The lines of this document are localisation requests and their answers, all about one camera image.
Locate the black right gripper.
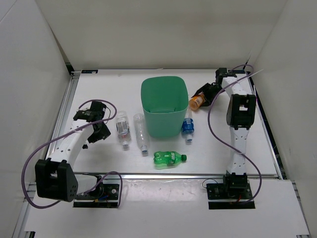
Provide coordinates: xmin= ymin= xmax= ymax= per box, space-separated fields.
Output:
xmin=195 ymin=83 xmax=225 ymax=107

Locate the orange plastic bottle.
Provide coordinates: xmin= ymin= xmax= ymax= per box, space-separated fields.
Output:
xmin=189 ymin=93 xmax=206 ymax=111

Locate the blue label plastic bottle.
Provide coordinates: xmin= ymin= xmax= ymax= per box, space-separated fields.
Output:
xmin=181 ymin=107 xmax=195 ymax=143

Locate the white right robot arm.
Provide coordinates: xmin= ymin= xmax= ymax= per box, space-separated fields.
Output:
xmin=189 ymin=67 xmax=256 ymax=176

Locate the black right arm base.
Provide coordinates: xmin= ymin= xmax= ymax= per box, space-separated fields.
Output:
xmin=202 ymin=173 xmax=256 ymax=210

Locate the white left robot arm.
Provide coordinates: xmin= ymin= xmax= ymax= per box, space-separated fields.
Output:
xmin=35 ymin=109 xmax=110 ymax=202

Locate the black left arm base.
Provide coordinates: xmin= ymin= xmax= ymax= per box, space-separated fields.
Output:
xmin=73 ymin=174 xmax=123 ymax=208

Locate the green plastic bin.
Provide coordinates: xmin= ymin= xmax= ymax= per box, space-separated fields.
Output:
xmin=141 ymin=76 xmax=188 ymax=138

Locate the clear bottle red label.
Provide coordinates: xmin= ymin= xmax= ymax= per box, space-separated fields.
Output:
xmin=115 ymin=111 xmax=131 ymax=149

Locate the clear unlabelled plastic bottle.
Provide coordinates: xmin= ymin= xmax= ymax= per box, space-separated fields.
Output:
xmin=133 ymin=114 xmax=150 ymax=154

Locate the green soda bottle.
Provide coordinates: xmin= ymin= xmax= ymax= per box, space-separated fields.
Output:
xmin=153 ymin=151 xmax=187 ymax=168

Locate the aluminium front rail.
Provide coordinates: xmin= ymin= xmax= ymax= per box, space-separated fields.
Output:
xmin=74 ymin=172 xmax=279 ymax=179

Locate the aluminium rail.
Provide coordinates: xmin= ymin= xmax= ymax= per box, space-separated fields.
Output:
xmin=39 ymin=70 xmax=81 ymax=159
xmin=74 ymin=172 xmax=279 ymax=179

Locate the aluminium left rail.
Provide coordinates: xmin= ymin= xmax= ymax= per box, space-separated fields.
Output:
xmin=39 ymin=70 xmax=81 ymax=159

